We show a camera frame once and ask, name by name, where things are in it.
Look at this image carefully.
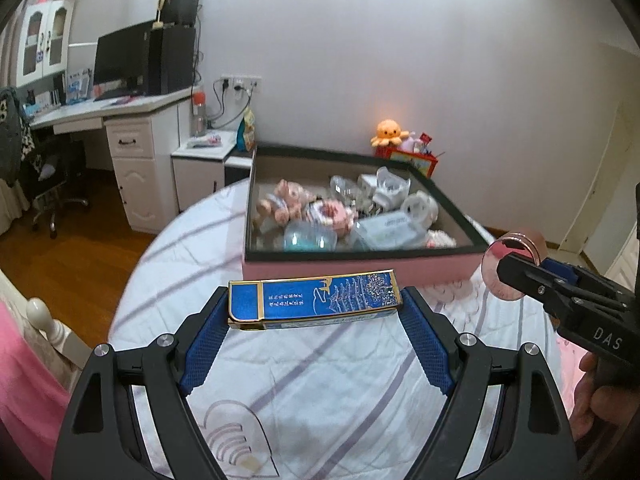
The rose gold metal cup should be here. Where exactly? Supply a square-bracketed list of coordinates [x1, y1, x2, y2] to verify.
[480, 229, 548, 301]

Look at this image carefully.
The blue gold box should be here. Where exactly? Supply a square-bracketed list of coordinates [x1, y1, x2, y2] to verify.
[228, 270, 401, 330]

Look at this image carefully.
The white pink block model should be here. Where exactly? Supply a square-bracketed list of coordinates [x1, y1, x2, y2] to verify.
[425, 230, 458, 249]

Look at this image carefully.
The clear dental floss box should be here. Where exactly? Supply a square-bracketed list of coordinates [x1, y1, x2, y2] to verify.
[348, 210, 426, 252]

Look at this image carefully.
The clear blue capsule ball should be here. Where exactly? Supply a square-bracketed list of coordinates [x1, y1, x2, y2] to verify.
[282, 220, 337, 252]

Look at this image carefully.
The pink hair doll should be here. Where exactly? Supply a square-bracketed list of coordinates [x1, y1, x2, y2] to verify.
[254, 179, 318, 228]

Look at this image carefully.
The white power adapter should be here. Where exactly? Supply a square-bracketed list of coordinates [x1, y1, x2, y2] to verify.
[357, 174, 378, 197]

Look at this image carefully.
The clear glass bottle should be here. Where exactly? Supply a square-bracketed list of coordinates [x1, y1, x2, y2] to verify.
[329, 176, 366, 209]

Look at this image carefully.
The pink purple block model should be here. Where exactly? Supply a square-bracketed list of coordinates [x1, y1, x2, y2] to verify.
[303, 200, 358, 237]

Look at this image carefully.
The white handheld device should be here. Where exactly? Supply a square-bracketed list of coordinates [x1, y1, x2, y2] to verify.
[372, 167, 411, 212]

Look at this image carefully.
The person right hand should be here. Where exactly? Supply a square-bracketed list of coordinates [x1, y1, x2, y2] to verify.
[570, 352, 639, 441]

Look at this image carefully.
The striped white bedsheet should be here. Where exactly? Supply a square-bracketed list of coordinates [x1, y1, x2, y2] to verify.
[107, 176, 564, 480]

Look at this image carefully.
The pink black storage box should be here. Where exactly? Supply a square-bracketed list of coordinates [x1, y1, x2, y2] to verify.
[242, 145, 488, 286]

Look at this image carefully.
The red cartoon storage box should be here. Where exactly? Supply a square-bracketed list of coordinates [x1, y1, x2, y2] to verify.
[374, 146, 438, 178]

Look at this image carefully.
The black white low cabinet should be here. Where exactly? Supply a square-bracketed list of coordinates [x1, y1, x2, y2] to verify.
[171, 130, 253, 212]

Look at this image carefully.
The orange octopus plush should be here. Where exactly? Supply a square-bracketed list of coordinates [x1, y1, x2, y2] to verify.
[370, 119, 410, 148]

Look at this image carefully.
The yellow snack bag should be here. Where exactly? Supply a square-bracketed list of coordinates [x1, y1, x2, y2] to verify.
[236, 107, 256, 153]

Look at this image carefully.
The orange lid bottle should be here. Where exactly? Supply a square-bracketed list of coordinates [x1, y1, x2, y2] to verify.
[192, 90, 207, 136]

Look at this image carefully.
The white desk with drawers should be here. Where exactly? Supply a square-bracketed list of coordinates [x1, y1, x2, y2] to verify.
[32, 89, 191, 234]

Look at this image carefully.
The black office chair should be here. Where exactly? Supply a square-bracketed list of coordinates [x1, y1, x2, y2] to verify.
[20, 134, 90, 240]

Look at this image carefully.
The beige curtain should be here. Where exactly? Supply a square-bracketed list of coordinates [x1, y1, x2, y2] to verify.
[0, 180, 30, 234]

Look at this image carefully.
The dark hanging jacket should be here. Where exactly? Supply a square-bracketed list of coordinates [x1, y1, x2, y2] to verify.
[0, 87, 35, 188]

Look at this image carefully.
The black computer monitor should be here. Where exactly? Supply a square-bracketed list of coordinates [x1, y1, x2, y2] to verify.
[93, 21, 152, 101]

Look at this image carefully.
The black computer tower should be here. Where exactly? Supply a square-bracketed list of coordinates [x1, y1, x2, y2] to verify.
[143, 25, 196, 96]

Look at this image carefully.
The black speaker box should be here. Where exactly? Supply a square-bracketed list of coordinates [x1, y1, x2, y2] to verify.
[158, 0, 200, 26]

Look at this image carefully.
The white bed post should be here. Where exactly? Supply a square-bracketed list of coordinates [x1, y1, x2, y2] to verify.
[26, 298, 92, 370]

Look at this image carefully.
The wall power strip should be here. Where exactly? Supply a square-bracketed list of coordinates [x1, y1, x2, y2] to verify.
[220, 74, 262, 92]

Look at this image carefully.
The white wall cabinet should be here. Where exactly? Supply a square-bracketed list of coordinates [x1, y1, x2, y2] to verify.
[16, 0, 74, 87]

